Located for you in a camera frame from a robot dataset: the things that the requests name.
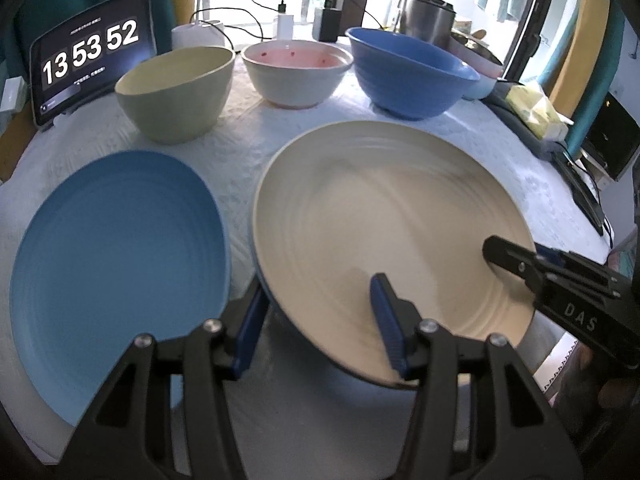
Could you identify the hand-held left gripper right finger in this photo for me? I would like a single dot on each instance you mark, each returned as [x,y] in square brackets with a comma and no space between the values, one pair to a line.
[385,320]

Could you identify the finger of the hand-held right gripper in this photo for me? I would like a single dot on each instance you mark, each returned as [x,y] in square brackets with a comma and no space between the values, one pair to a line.
[505,257]

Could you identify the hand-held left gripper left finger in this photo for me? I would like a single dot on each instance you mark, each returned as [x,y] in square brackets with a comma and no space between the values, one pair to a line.
[248,330]

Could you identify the cream plate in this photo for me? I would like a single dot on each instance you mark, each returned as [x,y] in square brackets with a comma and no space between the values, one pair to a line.
[380,210]

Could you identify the blue plate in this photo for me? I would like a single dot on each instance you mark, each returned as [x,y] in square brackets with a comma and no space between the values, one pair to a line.
[115,270]

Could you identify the large blue bowl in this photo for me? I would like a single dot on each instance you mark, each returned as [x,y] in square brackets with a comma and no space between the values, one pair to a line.
[400,80]

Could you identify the yellow-green bowl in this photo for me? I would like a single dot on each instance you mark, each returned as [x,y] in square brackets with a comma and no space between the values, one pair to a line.
[170,105]

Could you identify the patterned floor rug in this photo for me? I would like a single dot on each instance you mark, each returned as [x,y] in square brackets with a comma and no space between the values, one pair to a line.
[560,365]

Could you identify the yellow tissue pack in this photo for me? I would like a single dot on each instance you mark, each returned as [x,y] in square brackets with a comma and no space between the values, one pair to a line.
[535,110]

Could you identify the black framed screen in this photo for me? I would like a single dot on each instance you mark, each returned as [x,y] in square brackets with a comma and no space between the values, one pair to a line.
[612,135]

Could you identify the light blue bowl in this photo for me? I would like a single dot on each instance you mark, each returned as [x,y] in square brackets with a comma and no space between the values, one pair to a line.
[480,89]

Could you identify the white textured tablecloth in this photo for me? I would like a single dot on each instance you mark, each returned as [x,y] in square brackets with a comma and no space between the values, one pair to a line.
[240,127]

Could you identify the stainless steel tumbler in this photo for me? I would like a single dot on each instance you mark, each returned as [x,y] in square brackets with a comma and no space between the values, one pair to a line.
[425,25]

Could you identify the white bowl with pink inside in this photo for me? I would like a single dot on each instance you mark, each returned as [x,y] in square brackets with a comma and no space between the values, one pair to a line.
[295,85]

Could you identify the tablet stand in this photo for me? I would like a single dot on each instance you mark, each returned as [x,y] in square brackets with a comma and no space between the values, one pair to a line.
[50,126]

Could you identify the black charger plug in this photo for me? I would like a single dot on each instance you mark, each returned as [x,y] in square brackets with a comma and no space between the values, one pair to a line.
[327,22]

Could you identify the white humidifier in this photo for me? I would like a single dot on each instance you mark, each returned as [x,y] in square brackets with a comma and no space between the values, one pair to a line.
[196,36]

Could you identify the white charger plug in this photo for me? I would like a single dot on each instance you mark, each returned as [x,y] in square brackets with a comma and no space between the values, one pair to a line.
[283,27]

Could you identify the black tablet with clock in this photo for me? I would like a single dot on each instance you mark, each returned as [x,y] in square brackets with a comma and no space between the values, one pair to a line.
[90,55]

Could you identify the small white box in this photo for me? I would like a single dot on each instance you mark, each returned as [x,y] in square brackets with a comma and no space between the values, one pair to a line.
[11,94]

